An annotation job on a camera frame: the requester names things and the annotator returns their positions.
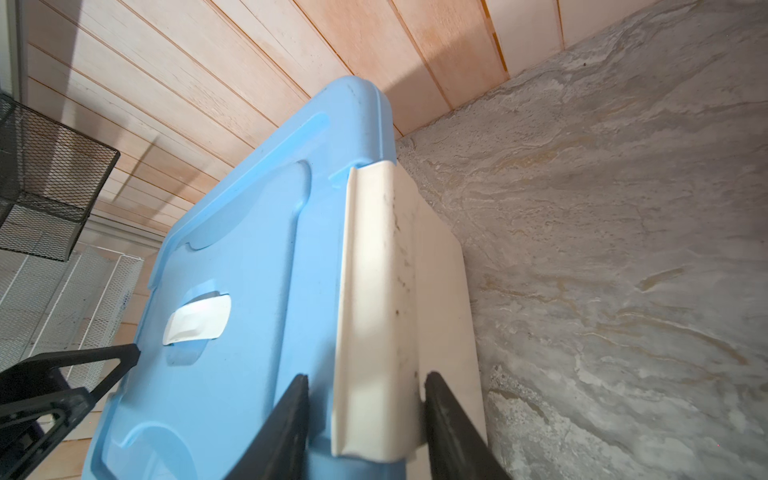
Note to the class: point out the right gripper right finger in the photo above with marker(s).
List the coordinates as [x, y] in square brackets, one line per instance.
[456, 449]

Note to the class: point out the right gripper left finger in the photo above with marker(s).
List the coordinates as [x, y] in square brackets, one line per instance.
[278, 450]

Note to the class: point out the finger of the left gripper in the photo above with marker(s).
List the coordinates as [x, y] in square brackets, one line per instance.
[32, 428]
[41, 374]

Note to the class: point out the blue plastic bin lid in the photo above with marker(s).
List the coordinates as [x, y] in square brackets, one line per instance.
[244, 297]

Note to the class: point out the white plastic storage bin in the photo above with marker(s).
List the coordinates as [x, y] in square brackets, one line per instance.
[404, 312]

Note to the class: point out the white wire mesh shelf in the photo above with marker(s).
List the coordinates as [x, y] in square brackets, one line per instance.
[52, 306]

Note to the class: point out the black mesh wall basket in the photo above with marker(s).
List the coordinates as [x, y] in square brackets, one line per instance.
[51, 176]

